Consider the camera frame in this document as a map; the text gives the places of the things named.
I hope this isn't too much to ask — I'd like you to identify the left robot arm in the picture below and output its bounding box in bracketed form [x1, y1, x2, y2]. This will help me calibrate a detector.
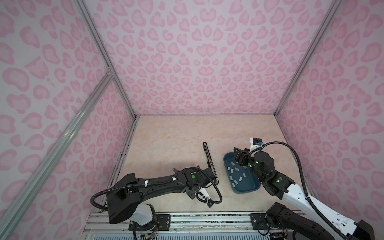
[106, 167, 216, 224]

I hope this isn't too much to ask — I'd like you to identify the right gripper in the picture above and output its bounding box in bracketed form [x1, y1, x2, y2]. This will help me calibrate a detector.
[232, 147, 266, 183]

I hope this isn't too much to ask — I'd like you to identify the black stapler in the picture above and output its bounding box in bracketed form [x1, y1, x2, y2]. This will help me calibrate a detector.
[203, 142, 219, 185]

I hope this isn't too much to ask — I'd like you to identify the aluminium diagonal frame bar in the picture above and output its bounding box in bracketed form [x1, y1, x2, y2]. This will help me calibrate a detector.
[1, 73, 115, 240]

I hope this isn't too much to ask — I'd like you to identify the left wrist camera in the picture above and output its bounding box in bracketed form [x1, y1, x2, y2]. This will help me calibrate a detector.
[196, 188, 217, 208]

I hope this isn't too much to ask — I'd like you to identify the aluminium front rail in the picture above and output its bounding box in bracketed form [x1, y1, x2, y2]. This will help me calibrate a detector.
[80, 211, 343, 240]

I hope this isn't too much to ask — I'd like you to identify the teal plastic tray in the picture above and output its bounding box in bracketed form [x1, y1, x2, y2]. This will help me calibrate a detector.
[223, 152, 261, 194]

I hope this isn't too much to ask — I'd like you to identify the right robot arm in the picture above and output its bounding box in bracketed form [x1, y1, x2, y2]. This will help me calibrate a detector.
[234, 148, 375, 240]

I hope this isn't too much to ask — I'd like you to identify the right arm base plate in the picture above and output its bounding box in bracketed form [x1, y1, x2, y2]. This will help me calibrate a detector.
[250, 213, 270, 231]

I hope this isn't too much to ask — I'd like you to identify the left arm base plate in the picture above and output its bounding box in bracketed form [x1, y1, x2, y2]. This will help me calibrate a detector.
[129, 214, 171, 232]

